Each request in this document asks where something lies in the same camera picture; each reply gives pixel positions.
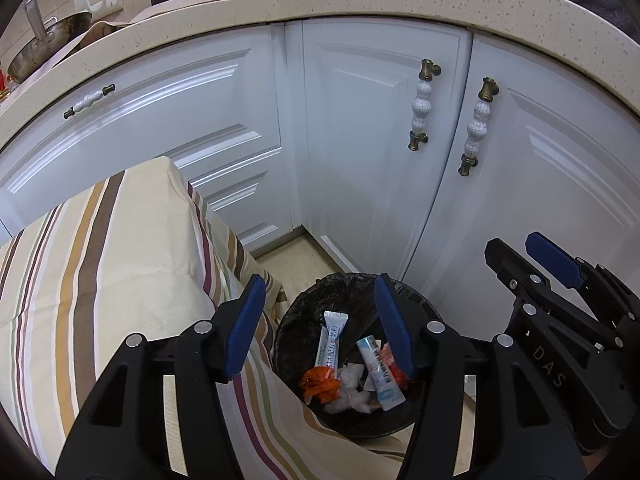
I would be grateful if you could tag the white cabinet drawer front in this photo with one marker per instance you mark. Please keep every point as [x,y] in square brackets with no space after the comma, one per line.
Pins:
[175,90]

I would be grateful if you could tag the white lower cabinet front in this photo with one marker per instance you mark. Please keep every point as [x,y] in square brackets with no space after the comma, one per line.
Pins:
[250,195]

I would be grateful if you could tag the white toothpaste tube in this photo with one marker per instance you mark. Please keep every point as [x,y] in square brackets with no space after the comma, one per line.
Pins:
[331,340]

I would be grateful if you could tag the black trash bin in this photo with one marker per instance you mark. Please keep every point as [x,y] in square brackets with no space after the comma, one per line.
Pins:
[345,287]

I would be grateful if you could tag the metal wok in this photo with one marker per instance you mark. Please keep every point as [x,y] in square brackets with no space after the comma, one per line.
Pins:
[50,47]

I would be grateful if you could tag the striped tablecloth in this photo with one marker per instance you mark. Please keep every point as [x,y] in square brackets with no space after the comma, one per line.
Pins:
[125,260]

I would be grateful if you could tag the white cabinet door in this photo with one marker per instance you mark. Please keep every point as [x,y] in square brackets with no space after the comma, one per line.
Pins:
[360,135]
[550,170]

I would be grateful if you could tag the pink board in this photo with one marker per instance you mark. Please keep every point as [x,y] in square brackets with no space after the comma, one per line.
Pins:
[200,2]

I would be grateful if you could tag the blue-white toothpaste tube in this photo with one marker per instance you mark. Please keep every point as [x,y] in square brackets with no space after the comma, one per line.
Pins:
[382,375]

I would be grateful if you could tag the white plastic wrapper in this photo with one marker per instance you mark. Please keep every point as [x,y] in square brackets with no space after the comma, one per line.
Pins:
[351,375]

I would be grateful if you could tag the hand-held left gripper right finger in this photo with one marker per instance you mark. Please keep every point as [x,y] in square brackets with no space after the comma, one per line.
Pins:
[395,325]

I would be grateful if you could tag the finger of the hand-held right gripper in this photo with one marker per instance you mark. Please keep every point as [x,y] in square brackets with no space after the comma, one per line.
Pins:
[505,262]
[552,259]

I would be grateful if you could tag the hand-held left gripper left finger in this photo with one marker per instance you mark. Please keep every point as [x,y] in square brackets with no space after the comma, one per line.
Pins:
[245,330]

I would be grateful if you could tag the orange wrapper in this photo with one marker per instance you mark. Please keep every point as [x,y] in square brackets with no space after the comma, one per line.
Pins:
[320,384]
[398,376]

